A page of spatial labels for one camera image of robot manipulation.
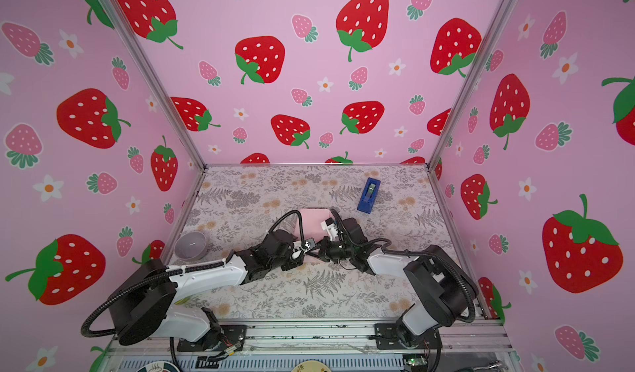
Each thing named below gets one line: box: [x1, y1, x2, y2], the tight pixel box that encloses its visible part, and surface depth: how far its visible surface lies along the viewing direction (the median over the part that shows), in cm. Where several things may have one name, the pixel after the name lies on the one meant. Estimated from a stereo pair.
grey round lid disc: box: [173, 230, 208, 261], surface depth 92 cm
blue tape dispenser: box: [357, 176, 382, 215], surface depth 106 cm
